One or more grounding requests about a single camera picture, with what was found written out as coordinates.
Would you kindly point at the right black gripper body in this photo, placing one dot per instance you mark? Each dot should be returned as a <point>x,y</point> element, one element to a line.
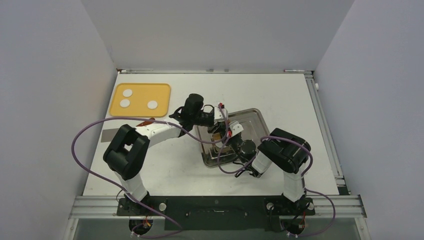
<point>235,142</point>

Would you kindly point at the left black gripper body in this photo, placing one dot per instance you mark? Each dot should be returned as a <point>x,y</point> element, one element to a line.
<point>213,129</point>

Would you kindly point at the wooden rolling pin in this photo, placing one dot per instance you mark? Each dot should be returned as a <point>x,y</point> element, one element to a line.
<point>218,142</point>

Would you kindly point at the stainless steel tray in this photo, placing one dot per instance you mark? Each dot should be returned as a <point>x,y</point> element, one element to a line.
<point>254,127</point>

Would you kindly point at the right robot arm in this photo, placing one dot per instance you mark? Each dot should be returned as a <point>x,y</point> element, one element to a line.
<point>291,153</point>

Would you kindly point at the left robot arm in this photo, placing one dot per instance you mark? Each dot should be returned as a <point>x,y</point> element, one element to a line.
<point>126,153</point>

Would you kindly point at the white dough disc right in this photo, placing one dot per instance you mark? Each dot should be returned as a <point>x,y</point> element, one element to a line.
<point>152,105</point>

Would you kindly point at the white dough disc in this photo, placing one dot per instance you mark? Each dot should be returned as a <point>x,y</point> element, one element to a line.
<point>152,105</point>
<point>124,103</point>
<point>127,93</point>

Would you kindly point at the white dough disc lower left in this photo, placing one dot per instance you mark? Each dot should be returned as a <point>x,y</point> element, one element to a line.
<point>124,103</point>

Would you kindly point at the white dough disc upper left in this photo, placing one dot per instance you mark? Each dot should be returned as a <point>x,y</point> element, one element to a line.
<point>127,93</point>

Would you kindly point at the yellow plastic tray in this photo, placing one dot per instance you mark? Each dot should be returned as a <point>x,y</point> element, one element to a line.
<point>142,94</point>

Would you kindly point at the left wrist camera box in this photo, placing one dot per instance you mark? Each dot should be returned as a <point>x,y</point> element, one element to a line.
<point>220,114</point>

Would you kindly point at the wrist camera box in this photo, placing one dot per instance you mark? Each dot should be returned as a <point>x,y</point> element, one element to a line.
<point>235,128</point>
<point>220,114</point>

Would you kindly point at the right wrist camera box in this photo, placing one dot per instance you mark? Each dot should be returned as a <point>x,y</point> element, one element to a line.
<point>235,128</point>

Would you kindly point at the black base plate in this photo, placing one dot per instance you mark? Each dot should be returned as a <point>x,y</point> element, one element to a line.
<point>219,212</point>

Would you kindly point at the scraper with red handle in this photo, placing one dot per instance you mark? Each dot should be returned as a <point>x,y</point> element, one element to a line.
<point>107,135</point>

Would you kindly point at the aluminium frame rail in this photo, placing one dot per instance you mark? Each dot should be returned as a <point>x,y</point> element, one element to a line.
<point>326,134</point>

